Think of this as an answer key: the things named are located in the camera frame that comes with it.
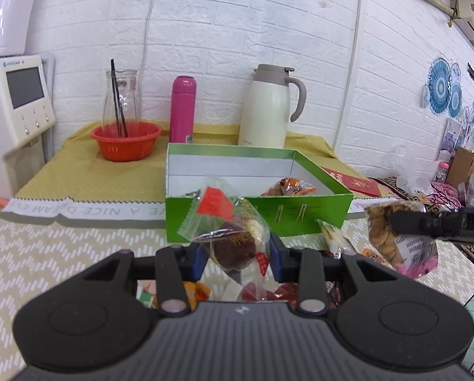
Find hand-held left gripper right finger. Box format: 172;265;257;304
269;232;396;317

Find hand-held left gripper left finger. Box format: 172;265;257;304
80;242;208;317

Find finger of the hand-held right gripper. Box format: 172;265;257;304
391;210;465;244

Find clear bag of cookies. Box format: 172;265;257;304
365;202;438;279

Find clear packet with brown cake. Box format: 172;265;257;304
179;174;272;283

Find green cardboard box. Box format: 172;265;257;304
165;142;355;244

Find red snack packet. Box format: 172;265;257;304
240;281;301;303

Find clear plastic bags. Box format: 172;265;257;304
393;146;438;196

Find pink lid bottle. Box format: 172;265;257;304
436;161;452;184

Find brown cardboard box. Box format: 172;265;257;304
446;147;474;188

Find clear snack packet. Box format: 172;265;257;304
317;219;356;258

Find orange snack packets pile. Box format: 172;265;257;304
260;177;319;197

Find red plastic basket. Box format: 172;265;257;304
90;122;163;163

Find yellow tablecloth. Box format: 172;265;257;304
14;121;368;201

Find white thermal jug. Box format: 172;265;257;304
238;64;307;150

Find pink thermos bottle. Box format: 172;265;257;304
169;75;198;144

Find black straws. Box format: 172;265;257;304
110;59;127;136

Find glass carafe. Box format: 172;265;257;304
103;69;143;136

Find white appliance with screen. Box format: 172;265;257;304
0;53;57;204

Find wall pictures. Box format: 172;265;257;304
442;118;474;156

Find blue round wall decorations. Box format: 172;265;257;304
420;57;474;119

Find white wall conduit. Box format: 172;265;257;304
333;0;365;152

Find white wall cable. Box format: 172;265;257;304
140;0;160;82

